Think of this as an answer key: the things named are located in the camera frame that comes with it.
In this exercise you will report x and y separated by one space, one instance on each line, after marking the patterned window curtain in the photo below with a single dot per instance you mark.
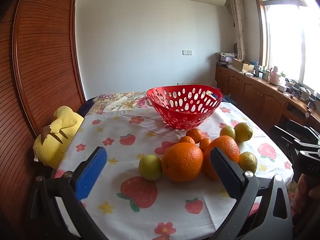
238 17

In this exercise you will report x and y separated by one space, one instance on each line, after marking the yellow-green fruit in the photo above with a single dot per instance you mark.
248 162

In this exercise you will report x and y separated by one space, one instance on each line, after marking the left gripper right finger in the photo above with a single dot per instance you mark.
262 209

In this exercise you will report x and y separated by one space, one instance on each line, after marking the yellow plush toy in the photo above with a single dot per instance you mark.
51 145

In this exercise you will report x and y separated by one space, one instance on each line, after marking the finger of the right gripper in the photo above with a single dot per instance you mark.
304 133
287 142

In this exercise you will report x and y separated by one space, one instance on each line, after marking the pink white bottle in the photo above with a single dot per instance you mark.
274 76

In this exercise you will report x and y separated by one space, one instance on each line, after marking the green apple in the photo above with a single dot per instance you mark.
150 167

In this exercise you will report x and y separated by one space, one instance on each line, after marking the cardboard box on cabinet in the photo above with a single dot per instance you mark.
242 65

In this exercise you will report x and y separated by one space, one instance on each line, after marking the mandarin with rough skin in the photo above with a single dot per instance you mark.
195 134

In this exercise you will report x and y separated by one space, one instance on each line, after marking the yellow pear-like fruit back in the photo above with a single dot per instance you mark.
243 132

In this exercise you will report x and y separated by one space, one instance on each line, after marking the red perforated plastic basket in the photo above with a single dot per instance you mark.
184 106

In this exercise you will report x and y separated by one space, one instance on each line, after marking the wooden window frame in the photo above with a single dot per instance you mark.
264 52

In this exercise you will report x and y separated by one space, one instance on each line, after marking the white wall switch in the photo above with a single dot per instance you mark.
187 52

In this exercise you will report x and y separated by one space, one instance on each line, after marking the small smooth tangerine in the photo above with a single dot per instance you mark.
204 143

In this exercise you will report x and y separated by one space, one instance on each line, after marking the wooden louvered wardrobe door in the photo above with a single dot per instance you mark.
39 73

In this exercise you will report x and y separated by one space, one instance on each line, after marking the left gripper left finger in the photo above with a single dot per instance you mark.
72 187

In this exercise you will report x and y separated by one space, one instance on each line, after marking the green-yellow apple back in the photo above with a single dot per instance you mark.
228 131

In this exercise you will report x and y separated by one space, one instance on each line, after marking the floral bed quilt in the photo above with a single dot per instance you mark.
118 102

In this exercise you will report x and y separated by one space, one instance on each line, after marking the person's right hand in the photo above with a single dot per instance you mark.
303 193

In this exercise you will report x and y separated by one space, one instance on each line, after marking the wooden sideboard cabinet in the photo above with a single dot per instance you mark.
262 102

